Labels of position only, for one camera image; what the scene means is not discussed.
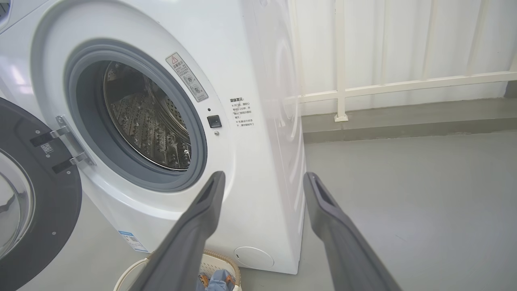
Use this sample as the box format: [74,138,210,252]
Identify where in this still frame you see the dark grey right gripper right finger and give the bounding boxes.
[304,172,402,291]

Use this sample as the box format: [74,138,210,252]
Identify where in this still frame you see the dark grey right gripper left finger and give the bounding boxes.
[129,171,226,291]

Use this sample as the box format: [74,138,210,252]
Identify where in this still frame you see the blue denim garment orange patches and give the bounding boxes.
[197,270,236,291]

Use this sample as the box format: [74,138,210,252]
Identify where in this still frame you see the round black washing machine door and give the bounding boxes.
[0,97,82,291]

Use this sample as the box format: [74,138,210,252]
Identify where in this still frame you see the cream perforated laundry basket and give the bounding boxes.
[113,250,242,291]

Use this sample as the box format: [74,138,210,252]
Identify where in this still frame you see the white front-load washing machine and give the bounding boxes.
[0,0,306,275]

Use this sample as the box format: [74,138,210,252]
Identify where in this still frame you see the blue white energy label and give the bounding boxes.
[118,230,149,253]

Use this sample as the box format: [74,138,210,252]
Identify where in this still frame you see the grey warning label sticker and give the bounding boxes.
[166,53,209,102]

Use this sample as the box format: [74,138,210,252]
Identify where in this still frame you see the white metal railing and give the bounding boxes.
[289,0,517,122]

